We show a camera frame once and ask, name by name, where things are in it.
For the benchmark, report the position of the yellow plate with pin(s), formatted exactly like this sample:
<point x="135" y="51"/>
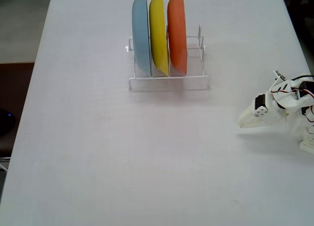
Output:
<point x="158" y="34"/>

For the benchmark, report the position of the blue-green plate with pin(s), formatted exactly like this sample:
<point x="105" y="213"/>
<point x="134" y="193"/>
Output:
<point x="141" y="34"/>

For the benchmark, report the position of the orange plate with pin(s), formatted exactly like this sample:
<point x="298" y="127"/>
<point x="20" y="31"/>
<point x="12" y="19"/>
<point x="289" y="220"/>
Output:
<point x="176" y="34"/>

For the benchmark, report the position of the black round device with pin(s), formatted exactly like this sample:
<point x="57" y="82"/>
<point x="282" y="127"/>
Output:
<point x="6" y="122"/>

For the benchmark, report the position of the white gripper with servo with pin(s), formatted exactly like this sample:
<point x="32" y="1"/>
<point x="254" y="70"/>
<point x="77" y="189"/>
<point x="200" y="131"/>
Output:
<point x="255" y="115"/>

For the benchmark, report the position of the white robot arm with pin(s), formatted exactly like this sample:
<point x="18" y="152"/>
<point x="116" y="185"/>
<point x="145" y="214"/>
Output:
<point x="298" y="120"/>

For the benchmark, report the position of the metal frame bar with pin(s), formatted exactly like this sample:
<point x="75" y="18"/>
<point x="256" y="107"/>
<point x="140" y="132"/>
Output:
<point x="5" y="158"/>

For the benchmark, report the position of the small wrist camera board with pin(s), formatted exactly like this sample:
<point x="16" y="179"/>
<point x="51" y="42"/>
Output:
<point x="279" y="75"/>

